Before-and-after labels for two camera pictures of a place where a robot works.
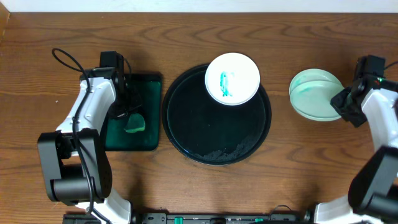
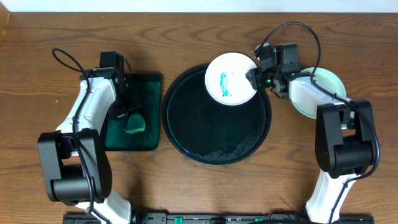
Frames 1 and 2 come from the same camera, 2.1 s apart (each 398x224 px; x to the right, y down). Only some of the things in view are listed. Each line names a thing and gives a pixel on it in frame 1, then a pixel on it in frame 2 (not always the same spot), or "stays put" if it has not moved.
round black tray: [209, 132] stays put
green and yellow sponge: [136, 122] stays put
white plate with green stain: [232, 79] stays put
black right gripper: [336, 102] to [255, 78]
